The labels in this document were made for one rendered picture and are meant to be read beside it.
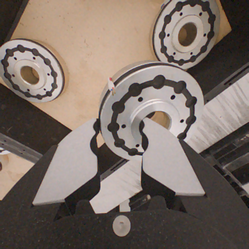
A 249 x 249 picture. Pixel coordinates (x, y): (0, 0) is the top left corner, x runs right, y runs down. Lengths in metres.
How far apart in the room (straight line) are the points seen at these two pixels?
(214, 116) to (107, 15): 0.46
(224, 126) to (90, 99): 0.51
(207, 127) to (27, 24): 0.58
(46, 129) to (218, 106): 0.53
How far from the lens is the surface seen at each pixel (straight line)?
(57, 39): 0.29
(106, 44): 0.27
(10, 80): 0.31
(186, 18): 0.26
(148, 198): 1.21
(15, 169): 0.51
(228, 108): 0.59
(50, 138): 0.30
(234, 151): 1.05
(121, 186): 0.72
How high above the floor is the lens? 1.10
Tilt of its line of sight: 59 degrees down
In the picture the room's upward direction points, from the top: 174 degrees clockwise
